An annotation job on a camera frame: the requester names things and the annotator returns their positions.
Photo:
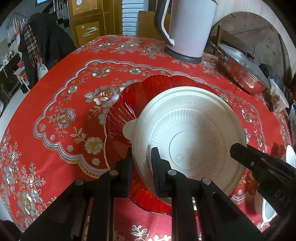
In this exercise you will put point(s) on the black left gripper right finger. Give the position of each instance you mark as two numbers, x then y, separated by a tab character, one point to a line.
200	209

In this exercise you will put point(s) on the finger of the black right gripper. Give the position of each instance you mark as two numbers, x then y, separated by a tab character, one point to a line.
276	178

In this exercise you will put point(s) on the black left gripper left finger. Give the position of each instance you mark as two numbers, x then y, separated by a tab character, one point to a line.
85	210

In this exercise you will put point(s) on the white disposable bowl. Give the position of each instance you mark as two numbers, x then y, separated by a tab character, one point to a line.
193	129

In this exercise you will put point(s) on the red glass plate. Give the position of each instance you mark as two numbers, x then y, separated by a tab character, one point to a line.
129	106

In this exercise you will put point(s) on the white disposable plate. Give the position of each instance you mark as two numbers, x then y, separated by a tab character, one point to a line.
262	207

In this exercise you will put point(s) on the clear plastic food container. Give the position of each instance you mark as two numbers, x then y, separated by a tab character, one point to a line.
276	97

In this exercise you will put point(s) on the red floral tablecloth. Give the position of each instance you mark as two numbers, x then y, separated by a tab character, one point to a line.
61	131

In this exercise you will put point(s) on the black plastic bag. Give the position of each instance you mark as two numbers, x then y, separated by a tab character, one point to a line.
271	74

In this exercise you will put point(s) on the steel pot with glass lid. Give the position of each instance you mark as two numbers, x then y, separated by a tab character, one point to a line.
242	70

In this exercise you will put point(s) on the round wooden tabletop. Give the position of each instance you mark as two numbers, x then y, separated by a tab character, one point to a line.
258	35

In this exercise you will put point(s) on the wooden chair back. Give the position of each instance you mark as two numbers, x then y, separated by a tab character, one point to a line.
229	39

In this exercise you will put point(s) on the white electric kettle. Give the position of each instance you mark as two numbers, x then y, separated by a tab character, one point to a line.
185	26

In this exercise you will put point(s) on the dark coat with plaid scarf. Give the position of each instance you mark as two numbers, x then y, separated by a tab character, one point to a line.
43	44

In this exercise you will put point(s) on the wooden cabinet door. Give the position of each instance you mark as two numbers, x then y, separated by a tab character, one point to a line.
90	19

